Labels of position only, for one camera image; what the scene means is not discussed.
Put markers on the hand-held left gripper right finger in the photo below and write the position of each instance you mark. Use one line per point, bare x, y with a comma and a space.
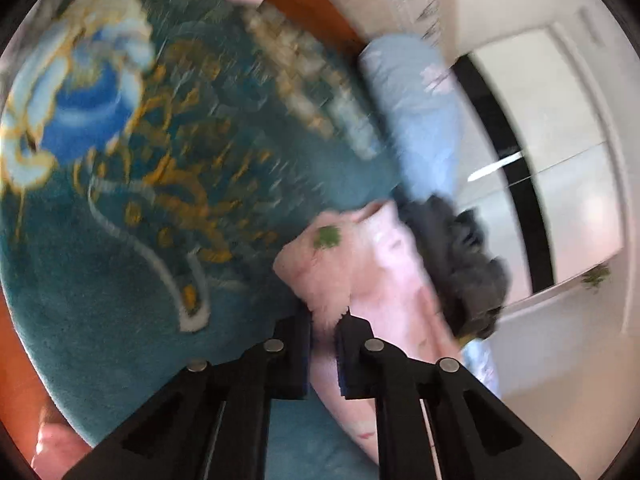
350, 360

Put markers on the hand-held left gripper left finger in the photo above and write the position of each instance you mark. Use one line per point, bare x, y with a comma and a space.
300, 360

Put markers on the pink fleece garment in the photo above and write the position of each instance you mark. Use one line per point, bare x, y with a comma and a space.
380, 270

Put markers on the blue daisy print pillow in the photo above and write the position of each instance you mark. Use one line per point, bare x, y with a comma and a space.
480, 365
420, 125

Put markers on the dark grey garment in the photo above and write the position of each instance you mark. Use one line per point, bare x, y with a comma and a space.
460, 260

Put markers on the white wardrobe with black stripe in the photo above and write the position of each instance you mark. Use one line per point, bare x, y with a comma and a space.
565, 110

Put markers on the green wall plant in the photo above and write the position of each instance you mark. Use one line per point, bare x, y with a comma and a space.
596, 276

